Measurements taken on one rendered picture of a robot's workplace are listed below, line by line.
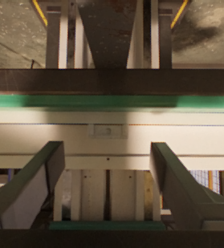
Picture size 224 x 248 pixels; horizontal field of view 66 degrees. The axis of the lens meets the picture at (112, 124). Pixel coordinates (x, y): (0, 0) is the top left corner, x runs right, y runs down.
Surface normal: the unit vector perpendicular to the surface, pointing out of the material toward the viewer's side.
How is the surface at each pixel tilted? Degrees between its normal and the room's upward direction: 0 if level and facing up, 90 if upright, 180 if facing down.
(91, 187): 90
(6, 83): 90
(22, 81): 90
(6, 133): 90
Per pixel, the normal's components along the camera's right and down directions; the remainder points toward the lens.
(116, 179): 0.02, -0.07
